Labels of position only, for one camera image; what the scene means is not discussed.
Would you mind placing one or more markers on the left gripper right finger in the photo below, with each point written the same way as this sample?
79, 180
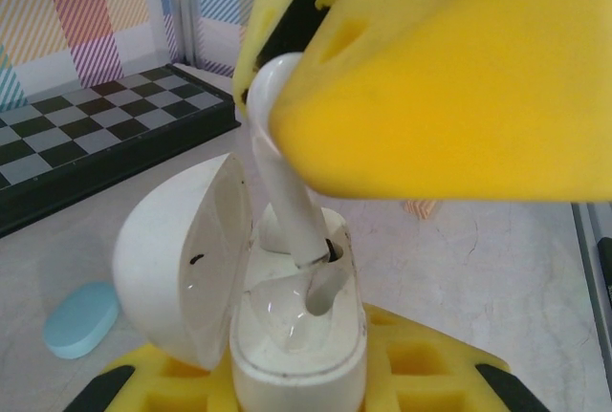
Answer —
430, 374

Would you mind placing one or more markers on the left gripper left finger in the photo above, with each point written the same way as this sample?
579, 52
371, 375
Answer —
181, 388

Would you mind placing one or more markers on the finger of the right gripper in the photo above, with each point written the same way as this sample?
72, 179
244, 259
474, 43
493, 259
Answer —
282, 1
454, 87

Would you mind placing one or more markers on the light blue charging case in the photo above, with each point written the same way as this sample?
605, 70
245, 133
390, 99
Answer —
81, 321

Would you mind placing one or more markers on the white round charging case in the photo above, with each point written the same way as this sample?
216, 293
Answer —
296, 335

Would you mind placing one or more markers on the white earbud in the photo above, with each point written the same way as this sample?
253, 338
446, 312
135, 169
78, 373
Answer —
287, 192

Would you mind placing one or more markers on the flat wooden block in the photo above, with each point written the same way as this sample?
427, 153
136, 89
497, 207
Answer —
421, 208

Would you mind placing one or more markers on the black grey folded chessboard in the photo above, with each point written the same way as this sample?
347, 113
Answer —
95, 115

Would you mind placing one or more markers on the aluminium frame post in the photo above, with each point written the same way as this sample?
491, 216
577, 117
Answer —
187, 6

